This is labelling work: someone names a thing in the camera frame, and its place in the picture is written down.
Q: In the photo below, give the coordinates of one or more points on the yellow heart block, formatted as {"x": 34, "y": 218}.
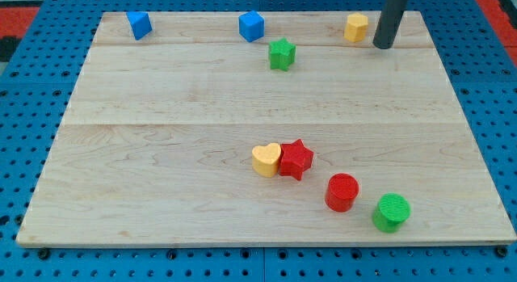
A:
{"x": 266, "y": 159}

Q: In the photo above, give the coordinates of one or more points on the red star block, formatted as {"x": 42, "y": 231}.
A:
{"x": 295, "y": 159}

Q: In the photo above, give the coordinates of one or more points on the light wooden board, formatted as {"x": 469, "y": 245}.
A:
{"x": 154, "y": 147}

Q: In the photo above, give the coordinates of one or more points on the green star block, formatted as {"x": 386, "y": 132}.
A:
{"x": 281, "y": 54}

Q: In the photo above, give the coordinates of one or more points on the red cylinder block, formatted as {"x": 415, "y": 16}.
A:
{"x": 342, "y": 189}

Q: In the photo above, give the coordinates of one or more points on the blue cube block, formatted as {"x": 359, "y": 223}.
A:
{"x": 251, "y": 26}

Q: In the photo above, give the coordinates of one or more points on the yellow hexagon block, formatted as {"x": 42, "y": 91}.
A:
{"x": 356, "y": 27}

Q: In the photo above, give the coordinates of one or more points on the green cylinder block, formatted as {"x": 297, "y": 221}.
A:
{"x": 391, "y": 211}

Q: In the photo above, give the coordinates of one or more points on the blue triangular prism block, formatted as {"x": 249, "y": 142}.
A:
{"x": 140, "y": 23}

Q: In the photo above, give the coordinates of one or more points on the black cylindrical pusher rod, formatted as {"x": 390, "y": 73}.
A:
{"x": 388, "y": 24}

